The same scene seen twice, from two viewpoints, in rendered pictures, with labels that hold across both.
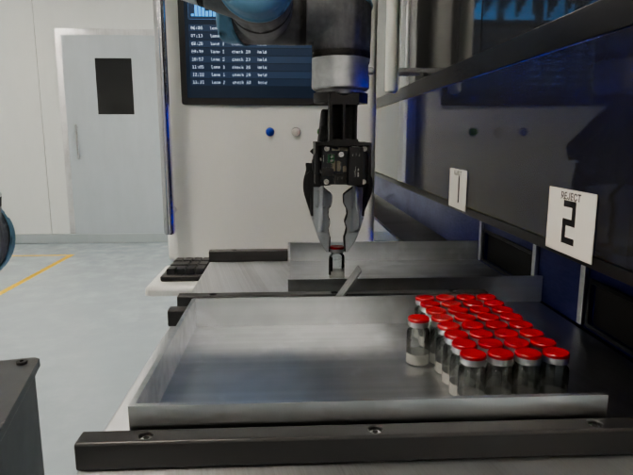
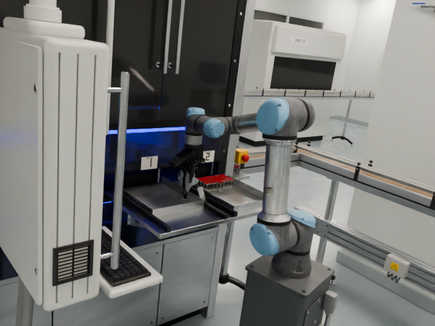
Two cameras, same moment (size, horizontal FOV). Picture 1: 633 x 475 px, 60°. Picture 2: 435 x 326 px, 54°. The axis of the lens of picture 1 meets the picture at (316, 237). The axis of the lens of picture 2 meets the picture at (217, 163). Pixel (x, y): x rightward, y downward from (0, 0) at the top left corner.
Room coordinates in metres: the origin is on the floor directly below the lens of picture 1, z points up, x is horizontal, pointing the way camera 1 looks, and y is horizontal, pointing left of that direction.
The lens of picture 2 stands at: (1.75, 1.42, 1.59)
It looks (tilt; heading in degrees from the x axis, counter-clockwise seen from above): 16 degrees down; 231
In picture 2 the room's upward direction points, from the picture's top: 7 degrees clockwise
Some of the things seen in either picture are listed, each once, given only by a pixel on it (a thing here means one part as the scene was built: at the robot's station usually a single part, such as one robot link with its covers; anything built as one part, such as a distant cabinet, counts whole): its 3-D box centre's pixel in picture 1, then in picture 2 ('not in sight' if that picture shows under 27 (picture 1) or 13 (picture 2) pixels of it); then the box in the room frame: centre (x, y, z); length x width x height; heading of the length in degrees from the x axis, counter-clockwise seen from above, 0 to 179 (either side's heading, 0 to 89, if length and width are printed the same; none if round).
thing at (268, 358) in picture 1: (351, 352); (230, 192); (0.49, -0.03, 0.90); 0.34 x 0.26 x 0.04; 93
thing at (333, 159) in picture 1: (340, 140); (192, 157); (0.73, -0.03, 1.09); 0.09 x 0.08 x 0.12; 3
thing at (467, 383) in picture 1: (444, 343); (219, 185); (0.50, -0.12, 0.90); 0.18 x 0.02 x 0.05; 3
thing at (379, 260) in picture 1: (397, 268); (157, 195); (0.84, -0.13, 0.90); 0.34 x 0.26 x 0.04; 93
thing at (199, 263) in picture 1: (259, 267); (105, 251); (1.18, 0.13, 0.82); 0.40 x 0.14 x 0.02; 93
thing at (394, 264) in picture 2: not in sight; (396, 266); (-0.42, 0.40, 0.50); 0.12 x 0.05 x 0.09; 93
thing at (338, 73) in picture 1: (343, 77); (192, 139); (0.74, -0.03, 1.17); 0.08 x 0.08 x 0.05
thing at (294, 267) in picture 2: not in sight; (292, 256); (0.59, 0.48, 0.84); 0.15 x 0.15 x 0.10
